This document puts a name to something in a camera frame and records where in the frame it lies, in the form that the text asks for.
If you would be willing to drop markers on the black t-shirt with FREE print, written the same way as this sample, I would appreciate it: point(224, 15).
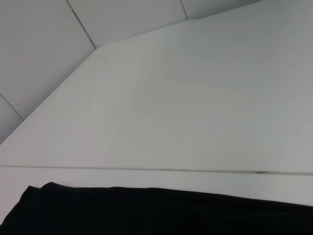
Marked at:
point(146, 213)

